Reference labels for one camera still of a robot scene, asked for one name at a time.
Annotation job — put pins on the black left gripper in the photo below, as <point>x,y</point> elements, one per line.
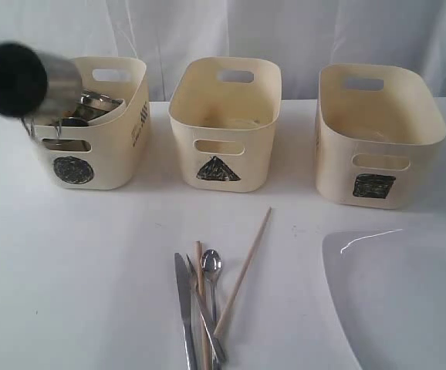
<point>23,81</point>

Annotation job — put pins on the large shiny steel bowl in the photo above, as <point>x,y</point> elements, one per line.
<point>92,105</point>

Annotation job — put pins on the steel table knife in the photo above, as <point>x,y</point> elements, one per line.
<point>184,292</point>

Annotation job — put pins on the long light wooden chopstick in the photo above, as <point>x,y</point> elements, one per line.
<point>226,313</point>

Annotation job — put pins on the small matte steel cup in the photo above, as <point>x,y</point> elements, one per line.
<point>64,86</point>

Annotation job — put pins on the white ceramic bowl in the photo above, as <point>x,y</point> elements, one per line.
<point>100,117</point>

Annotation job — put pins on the cream bin circle mark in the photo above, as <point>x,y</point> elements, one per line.
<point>104,156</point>

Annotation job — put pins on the cream bin triangle mark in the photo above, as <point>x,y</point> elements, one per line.
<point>223,116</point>

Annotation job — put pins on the white curtain backdrop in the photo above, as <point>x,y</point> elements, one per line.
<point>301,37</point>

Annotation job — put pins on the cream bin square mark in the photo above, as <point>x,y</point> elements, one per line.
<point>378,129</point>

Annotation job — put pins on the white square ceramic plate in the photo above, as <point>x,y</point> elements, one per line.
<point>388,288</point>

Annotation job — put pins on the steel long-handled spoon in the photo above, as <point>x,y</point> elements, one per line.
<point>211,265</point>

